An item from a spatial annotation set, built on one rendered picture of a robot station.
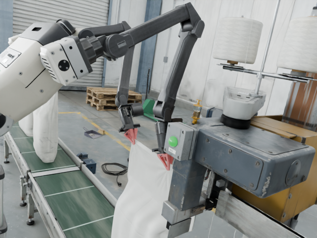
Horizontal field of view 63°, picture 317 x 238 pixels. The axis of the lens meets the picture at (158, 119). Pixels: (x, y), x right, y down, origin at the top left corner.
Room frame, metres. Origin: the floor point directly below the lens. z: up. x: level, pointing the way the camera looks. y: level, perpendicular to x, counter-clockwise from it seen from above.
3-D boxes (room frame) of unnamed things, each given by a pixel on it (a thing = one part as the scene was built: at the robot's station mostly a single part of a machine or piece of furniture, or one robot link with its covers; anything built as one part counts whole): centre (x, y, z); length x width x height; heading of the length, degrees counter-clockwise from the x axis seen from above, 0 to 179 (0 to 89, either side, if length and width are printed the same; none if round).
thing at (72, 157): (2.93, 1.53, 0.35); 2.26 x 0.48 x 0.14; 40
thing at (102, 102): (6.66, 1.23, 0.22); 1.21 x 0.84 x 0.14; 130
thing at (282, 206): (0.95, -0.49, 1.18); 0.34 x 0.25 x 0.31; 130
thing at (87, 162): (2.40, 0.68, 0.35); 0.30 x 0.15 x 0.15; 40
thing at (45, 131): (2.38, 1.08, 0.74); 0.47 x 0.22 x 0.72; 38
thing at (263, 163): (0.71, -0.25, 1.21); 0.30 x 0.25 x 0.30; 40
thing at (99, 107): (6.65, 1.24, 0.07); 1.20 x 0.82 x 0.14; 128
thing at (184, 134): (0.70, -0.07, 1.28); 0.08 x 0.05 x 0.09; 40
